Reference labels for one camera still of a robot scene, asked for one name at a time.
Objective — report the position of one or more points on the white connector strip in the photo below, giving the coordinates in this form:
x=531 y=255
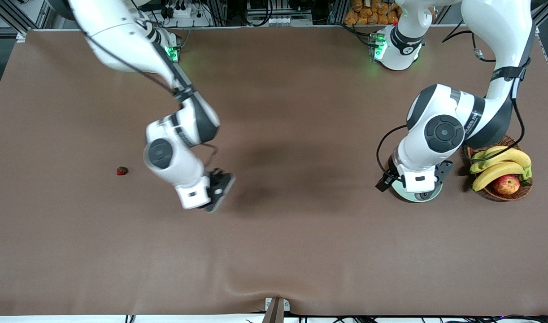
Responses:
x=278 y=20

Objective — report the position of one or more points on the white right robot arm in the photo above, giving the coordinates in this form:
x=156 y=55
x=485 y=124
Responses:
x=121 y=36

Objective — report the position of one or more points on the bag of orange bread rolls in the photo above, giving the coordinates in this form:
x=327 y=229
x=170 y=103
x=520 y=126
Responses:
x=363 y=13

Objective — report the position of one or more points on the large table cover mat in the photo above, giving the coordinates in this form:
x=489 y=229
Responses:
x=274 y=246

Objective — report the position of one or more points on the red apple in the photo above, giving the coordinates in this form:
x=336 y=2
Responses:
x=506 y=185

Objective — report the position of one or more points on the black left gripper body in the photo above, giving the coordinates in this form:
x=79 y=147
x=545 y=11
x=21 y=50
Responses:
x=383 y=183

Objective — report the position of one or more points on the yellow banana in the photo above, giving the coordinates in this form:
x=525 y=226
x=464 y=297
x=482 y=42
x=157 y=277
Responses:
x=493 y=172
x=509 y=154
x=480 y=155

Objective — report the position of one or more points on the aluminium frame profile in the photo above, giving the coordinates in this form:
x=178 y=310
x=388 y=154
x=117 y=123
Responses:
x=547 y=11
x=9 y=15

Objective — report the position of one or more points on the brown post with white bracket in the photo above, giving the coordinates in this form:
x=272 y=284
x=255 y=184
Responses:
x=276 y=312

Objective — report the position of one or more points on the white power strip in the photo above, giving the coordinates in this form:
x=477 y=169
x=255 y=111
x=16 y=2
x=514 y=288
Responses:
x=184 y=12

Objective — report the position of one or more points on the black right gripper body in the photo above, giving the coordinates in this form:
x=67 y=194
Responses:
x=219 y=185

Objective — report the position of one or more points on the red plastic strawberry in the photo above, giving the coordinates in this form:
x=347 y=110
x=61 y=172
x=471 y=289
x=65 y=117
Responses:
x=121 y=171

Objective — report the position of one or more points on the brown wicker basket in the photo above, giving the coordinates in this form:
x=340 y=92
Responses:
x=485 y=194

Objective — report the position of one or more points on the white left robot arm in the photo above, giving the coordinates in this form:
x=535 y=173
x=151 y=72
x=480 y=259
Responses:
x=498 y=36

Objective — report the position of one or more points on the light green round plate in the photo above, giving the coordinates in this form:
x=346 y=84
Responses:
x=406 y=197

